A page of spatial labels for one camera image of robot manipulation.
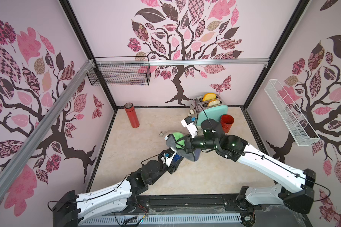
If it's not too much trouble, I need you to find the green and grey cloth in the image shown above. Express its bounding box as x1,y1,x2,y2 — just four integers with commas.
164,132,197,162

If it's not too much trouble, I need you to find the red thermos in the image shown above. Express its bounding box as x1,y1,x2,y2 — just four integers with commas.
124,103,140,128

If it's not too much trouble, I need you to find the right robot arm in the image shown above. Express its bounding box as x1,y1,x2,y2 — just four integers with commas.
176,119,316,214

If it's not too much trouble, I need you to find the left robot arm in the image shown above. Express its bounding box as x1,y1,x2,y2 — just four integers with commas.
52,155,183,227

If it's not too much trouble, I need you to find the dark blue thermos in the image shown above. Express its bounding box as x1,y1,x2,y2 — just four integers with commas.
194,149,201,162

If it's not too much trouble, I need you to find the mint green toaster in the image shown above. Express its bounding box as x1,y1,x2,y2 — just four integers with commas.
188,95,228,126

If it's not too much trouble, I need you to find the red cup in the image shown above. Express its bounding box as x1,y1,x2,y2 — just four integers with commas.
220,114,235,133

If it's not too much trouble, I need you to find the pale bread slice front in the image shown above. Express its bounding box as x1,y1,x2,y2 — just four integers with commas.
207,99,221,107

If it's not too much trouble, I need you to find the yellow bread slice back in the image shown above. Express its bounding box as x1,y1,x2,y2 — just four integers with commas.
202,93,217,102

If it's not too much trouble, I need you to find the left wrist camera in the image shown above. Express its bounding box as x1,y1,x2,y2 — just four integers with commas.
161,148,177,167

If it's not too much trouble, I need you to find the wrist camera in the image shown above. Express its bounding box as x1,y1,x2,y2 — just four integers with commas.
181,116,198,138
161,148,177,167

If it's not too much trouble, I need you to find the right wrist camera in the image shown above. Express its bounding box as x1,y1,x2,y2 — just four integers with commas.
181,116,198,138

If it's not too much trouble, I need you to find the white slotted cable duct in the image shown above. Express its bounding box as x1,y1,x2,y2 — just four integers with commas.
82,213,242,227

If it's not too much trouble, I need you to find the aluminium rail back wall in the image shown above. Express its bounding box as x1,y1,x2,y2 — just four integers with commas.
96,58,269,66

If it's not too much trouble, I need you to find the aluminium rail wall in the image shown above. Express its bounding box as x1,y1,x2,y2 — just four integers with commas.
0,60,95,201
96,58,269,66

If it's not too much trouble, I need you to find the black wire basket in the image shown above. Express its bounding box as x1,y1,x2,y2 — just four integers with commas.
87,55,151,86

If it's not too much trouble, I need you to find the white wire basket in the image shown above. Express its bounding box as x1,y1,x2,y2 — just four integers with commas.
264,79,321,147

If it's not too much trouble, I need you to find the aluminium rail left wall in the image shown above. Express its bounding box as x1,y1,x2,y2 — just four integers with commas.
0,60,95,201

